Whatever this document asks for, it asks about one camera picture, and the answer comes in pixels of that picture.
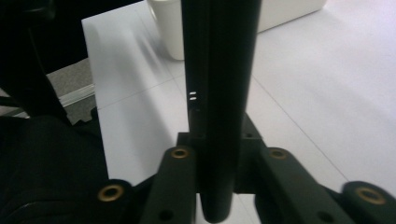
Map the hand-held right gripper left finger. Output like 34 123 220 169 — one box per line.
177 105 207 194

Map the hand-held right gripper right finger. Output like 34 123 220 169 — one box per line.
233 112 266 194

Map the black phone case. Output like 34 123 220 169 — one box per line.
180 0 262 224

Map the white container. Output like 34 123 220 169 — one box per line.
147 0 329 62

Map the black clothing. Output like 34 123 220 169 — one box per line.
0 106 157 224

